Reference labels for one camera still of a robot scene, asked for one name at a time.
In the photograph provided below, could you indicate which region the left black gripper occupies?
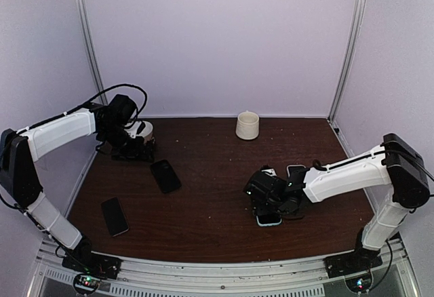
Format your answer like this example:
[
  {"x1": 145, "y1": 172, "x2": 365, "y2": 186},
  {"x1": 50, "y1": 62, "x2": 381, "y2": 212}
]
[{"x1": 99, "y1": 123, "x2": 155, "y2": 163}]

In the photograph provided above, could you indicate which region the lavender phone case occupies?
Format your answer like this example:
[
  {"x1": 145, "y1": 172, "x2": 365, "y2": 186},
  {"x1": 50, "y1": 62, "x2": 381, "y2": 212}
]
[{"x1": 286, "y1": 165, "x2": 306, "y2": 178}]

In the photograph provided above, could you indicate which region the light blue phone case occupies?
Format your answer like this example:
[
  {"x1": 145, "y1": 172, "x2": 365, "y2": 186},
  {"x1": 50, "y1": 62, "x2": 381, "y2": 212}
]
[{"x1": 256, "y1": 214, "x2": 283, "y2": 228}]

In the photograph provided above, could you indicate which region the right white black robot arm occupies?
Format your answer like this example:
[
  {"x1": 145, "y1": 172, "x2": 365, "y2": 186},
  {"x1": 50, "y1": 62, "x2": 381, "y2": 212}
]
[{"x1": 243, "y1": 133, "x2": 432, "y2": 271}]

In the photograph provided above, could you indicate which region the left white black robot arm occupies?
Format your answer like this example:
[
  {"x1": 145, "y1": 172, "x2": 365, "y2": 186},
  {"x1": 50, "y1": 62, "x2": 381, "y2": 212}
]
[{"x1": 1, "y1": 94, "x2": 155, "y2": 273}]

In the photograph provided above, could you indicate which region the black smartphone under blue case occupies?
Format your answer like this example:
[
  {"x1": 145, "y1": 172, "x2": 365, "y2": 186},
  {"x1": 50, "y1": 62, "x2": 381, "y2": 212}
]
[{"x1": 150, "y1": 159, "x2": 182, "y2": 194}]

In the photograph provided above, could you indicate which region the black smartphone under stack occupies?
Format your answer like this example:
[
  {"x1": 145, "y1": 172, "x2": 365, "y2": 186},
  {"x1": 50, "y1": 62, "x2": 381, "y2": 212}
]
[{"x1": 101, "y1": 197, "x2": 130, "y2": 237}]

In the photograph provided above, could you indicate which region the cream ribbed cup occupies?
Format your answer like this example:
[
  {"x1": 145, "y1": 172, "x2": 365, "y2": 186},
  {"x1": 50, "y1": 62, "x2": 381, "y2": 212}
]
[{"x1": 235, "y1": 111, "x2": 260, "y2": 140}]

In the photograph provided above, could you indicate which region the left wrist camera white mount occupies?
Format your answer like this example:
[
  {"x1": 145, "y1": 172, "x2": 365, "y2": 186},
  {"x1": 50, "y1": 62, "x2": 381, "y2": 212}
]
[{"x1": 126, "y1": 121, "x2": 146, "y2": 138}]

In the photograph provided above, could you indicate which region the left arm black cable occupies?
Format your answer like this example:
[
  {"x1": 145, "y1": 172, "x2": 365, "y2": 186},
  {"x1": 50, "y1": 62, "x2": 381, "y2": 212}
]
[{"x1": 60, "y1": 84, "x2": 149, "y2": 118}]

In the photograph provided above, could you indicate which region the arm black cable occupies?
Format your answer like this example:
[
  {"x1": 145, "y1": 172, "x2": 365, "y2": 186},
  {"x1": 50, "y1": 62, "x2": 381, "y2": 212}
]
[
  {"x1": 311, "y1": 140, "x2": 434, "y2": 277},
  {"x1": 60, "y1": 84, "x2": 149, "y2": 118}
]

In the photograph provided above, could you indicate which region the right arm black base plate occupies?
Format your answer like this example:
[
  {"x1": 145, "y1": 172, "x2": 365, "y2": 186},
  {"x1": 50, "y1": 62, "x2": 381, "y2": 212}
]
[{"x1": 323, "y1": 249, "x2": 382, "y2": 278}]

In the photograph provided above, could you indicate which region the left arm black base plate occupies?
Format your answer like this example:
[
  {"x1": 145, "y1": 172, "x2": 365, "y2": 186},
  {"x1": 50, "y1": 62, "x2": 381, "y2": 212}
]
[{"x1": 62, "y1": 253, "x2": 122, "y2": 279}]

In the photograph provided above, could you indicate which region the aluminium front rail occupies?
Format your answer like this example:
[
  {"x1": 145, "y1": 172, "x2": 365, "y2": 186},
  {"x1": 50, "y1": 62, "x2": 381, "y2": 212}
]
[{"x1": 24, "y1": 238, "x2": 422, "y2": 296}]

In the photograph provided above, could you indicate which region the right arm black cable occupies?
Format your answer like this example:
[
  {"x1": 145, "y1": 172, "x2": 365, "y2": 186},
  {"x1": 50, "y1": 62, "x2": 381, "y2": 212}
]
[{"x1": 311, "y1": 140, "x2": 434, "y2": 277}]

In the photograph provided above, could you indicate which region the left aluminium corner post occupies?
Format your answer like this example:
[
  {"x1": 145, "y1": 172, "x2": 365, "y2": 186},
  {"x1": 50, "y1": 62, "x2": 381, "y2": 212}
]
[{"x1": 75, "y1": 0, "x2": 104, "y2": 93}]

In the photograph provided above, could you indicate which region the aluminium corner post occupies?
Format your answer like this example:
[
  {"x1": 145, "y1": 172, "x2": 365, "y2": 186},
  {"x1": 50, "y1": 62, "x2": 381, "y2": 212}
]
[
  {"x1": 328, "y1": 0, "x2": 367, "y2": 124},
  {"x1": 75, "y1": 0, "x2": 104, "y2": 93}
]

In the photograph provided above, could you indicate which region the right aluminium corner post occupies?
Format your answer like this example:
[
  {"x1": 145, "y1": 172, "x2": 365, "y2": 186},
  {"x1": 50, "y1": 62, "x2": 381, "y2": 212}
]
[{"x1": 328, "y1": 0, "x2": 367, "y2": 124}]

